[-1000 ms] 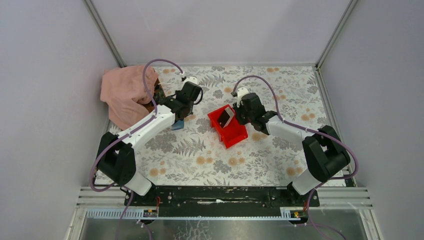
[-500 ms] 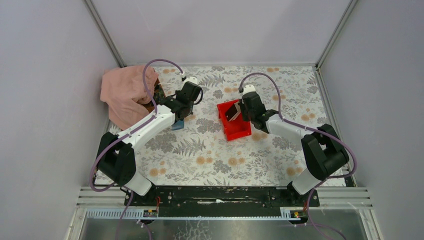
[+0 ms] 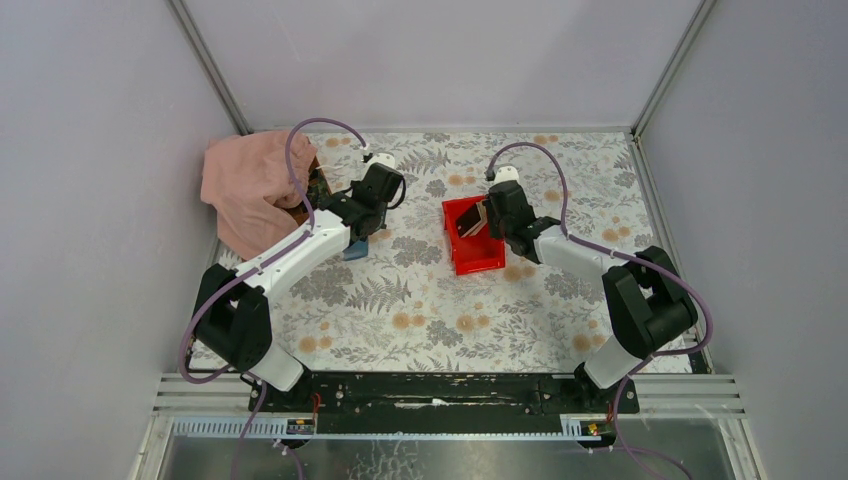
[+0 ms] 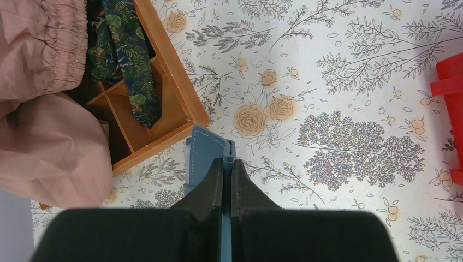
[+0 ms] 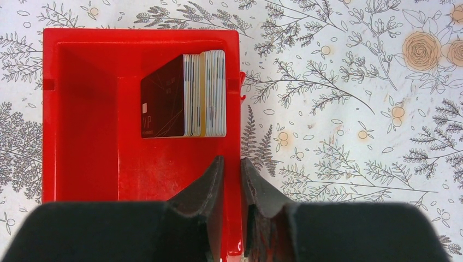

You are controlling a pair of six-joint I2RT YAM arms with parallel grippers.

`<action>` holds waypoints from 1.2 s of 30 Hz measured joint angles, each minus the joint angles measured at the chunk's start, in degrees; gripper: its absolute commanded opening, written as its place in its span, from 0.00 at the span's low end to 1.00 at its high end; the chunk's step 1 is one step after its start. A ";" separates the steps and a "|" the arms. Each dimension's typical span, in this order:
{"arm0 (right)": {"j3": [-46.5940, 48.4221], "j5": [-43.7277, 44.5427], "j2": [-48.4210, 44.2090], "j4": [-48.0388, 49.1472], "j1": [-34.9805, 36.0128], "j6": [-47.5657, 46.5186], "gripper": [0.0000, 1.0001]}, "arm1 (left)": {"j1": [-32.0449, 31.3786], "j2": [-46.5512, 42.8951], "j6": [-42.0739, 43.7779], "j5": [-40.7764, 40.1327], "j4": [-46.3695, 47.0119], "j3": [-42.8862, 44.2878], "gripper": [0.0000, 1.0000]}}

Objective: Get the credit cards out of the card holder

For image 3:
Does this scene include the dark green patterned item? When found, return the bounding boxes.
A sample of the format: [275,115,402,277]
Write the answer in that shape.
[306,168,332,209]

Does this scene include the purple cable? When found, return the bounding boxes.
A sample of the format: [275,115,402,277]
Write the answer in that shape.
[177,117,369,480]
[485,141,715,480]

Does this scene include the red plastic bin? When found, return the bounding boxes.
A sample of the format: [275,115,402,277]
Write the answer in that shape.
[442,195,506,276]

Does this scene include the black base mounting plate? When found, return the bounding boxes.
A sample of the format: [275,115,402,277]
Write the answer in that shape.
[248,371,640,433]

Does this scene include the wooden organizer tray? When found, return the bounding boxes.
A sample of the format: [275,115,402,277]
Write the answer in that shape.
[285,157,332,226]

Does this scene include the floral patterned table mat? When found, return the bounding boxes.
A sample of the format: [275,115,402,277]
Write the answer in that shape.
[270,132,654,372]

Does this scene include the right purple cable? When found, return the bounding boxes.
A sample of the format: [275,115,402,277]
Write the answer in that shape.
[485,141,715,480]

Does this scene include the blue card holder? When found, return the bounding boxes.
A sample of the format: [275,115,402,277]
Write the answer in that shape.
[343,240,369,261]

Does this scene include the white slotted cable duct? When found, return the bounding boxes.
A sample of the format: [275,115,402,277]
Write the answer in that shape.
[172,416,602,447]

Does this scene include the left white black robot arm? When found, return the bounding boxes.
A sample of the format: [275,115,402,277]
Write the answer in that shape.
[189,153,405,392]

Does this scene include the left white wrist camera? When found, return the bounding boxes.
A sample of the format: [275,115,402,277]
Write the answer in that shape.
[362,152,396,169]

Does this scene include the pink cloth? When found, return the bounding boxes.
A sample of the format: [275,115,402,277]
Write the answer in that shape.
[200,131,317,260]

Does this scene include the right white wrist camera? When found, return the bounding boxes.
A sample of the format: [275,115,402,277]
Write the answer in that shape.
[485,165,520,184]

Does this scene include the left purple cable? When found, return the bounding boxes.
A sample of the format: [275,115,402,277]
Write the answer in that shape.
[177,117,369,480]

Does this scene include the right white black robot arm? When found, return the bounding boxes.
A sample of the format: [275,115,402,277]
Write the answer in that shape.
[483,180,698,390]

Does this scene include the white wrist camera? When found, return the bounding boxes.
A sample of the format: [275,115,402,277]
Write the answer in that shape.
[485,165,520,184]
[362,152,396,169]

